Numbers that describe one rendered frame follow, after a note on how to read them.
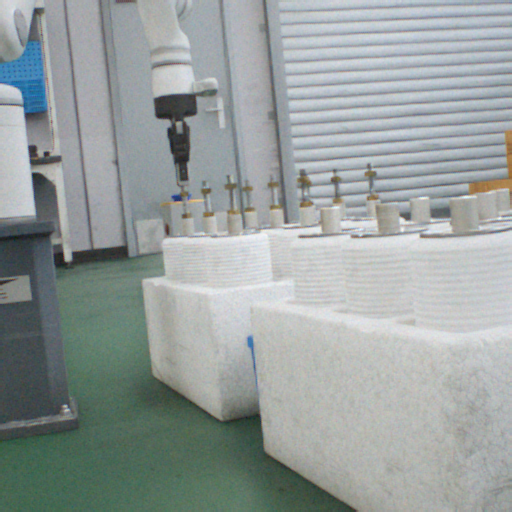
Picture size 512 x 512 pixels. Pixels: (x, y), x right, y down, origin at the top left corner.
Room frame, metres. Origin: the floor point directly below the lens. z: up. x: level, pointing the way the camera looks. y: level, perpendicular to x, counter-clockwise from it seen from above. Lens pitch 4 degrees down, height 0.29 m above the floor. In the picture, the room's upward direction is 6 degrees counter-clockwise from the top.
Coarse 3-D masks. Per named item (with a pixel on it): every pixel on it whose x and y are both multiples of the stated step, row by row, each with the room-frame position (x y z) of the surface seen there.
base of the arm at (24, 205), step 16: (0, 112) 1.12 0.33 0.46; (16, 112) 1.14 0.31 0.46; (0, 128) 1.12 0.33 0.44; (16, 128) 1.14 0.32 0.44; (0, 144) 1.12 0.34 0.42; (16, 144) 1.14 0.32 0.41; (0, 160) 1.12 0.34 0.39; (16, 160) 1.13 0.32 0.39; (0, 176) 1.12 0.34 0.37; (16, 176) 1.13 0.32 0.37; (0, 192) 1.12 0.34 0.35; (16, 192) 1.13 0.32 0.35; (32, 192) 1.16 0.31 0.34; (0, 208) 1.12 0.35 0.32; (16, 208) 1.13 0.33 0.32; (32, 208) 1.15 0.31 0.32; (0, 224) 1.12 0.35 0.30
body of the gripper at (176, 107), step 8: (168, 96) 1.34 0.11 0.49; (176, 96) 1.34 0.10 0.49; (184, 96) 1.35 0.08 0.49; (192, 96) 1.36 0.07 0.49; (160, 104) 1.35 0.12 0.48; (168, 104) 1.34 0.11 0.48; (176, 104) 1.34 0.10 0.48; (184, 104) 1.35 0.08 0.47; (192, 104) 1.36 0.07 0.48; (160, 112) 1.35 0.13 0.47; (168, 112) 1.34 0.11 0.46; (176, 112) 1.34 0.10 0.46; (184, 112) 1.35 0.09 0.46; (192, 112) 1.36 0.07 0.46; (176, 120) 1.34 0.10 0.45; (184, 120) 1.35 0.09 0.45
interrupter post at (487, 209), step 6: (486, 192) 0.81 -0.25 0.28; (492, 192) 0.79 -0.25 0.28; (480, 198) 0.79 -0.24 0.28; (486, 198) 0.79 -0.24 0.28; (492, 198) 0.79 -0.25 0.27; (480, 204) 0.79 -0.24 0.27; (486, 204) 0.79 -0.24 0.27; (492, 204) 0.79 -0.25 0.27; (480, 210) 0.79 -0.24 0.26; (486, 210) 0.79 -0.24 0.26; (492, 210) 0.79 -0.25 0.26; (480, 216) 0.79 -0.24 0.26; (486, 216) 0.79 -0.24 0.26; (492, 216) 0.79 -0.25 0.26
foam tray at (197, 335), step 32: (160, 288) 1.30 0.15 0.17; (192, 288) 1.15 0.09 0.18; (256, 288) 1.09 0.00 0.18; (288, 288) 1.10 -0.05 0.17; (160, 320) 1.32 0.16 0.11; (192, 320) 1.14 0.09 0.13; (224, 320) 1.07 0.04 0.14; (160, 352) 1.35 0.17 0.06; (192, 352) 1.16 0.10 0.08; (224, 352) 1.07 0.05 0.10; (192, 384) 1.18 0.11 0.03; (224, 384) 1.06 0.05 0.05; (224, 416) 1.06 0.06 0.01
